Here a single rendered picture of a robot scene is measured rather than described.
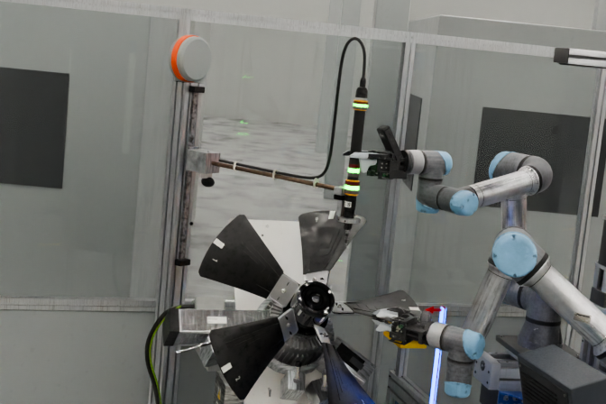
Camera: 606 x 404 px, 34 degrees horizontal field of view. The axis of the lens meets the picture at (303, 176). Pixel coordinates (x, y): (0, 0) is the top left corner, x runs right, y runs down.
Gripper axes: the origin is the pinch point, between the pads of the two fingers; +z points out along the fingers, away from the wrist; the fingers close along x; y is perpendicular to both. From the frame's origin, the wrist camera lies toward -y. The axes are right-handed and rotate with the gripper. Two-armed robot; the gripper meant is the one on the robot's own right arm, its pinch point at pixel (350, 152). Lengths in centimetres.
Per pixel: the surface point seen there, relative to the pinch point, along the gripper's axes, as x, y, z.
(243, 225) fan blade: 16.0, 25.4, 25.7
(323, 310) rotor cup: -5.6, 46.6, 7.1
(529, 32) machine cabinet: 178, -48, -208
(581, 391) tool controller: -87, 44, -18
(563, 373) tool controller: -79, 42, -20
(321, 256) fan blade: 10.1, 34.0, 0.8
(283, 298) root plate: 6.1, 45.7, 14.7
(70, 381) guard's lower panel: 82, 96, 58
